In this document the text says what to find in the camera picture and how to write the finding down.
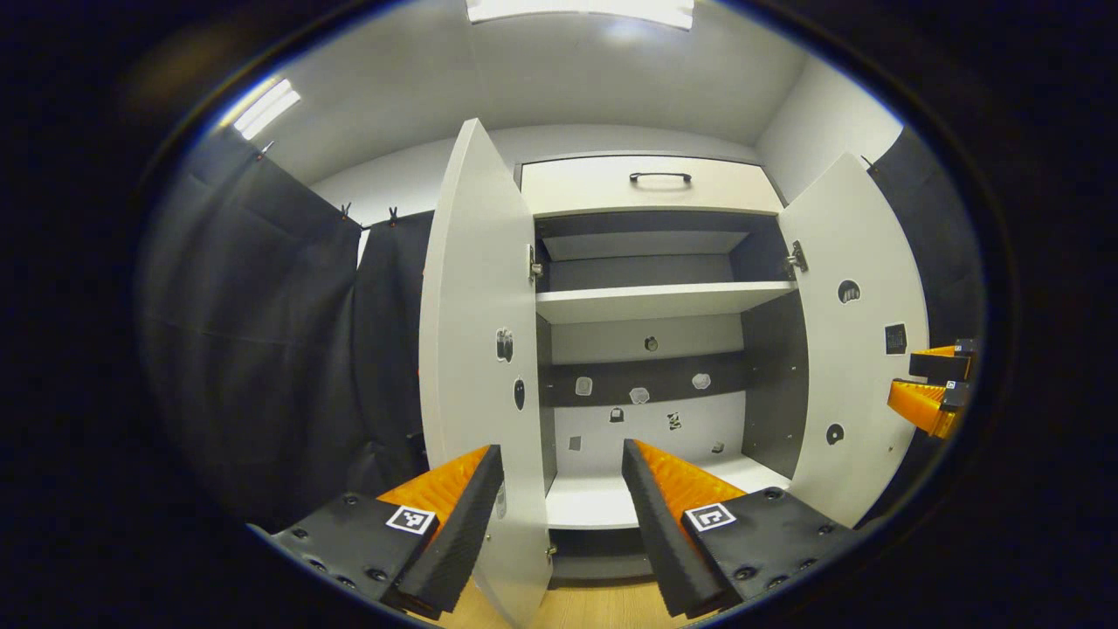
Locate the white door with headphones sticker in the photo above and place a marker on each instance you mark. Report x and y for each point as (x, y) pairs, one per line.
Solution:
(860, 376)

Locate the black backdrop cloth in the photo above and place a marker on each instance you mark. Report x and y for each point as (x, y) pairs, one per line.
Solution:
(262, 349)
(948, 262)

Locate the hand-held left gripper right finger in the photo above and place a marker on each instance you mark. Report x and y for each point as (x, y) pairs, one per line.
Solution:
(659, 533)

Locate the white double-door shoe cabinet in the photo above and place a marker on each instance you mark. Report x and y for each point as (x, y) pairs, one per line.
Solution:
(611, 188)

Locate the white cabinet shelf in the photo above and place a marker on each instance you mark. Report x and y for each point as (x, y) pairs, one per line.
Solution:
(655, 301)
(585, 502)

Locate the long ceiling light panel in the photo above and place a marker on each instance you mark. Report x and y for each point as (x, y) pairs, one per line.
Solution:
(266, 107)
(576, 9)

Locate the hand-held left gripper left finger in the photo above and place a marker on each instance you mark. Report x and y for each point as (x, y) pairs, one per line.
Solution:
(467, 524)

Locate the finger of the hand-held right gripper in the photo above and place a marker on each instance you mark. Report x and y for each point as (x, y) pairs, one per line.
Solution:
(939, 367)
(921, 406)

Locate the white door with camera sticker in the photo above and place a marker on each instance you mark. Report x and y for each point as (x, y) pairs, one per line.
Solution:
(472, 306)

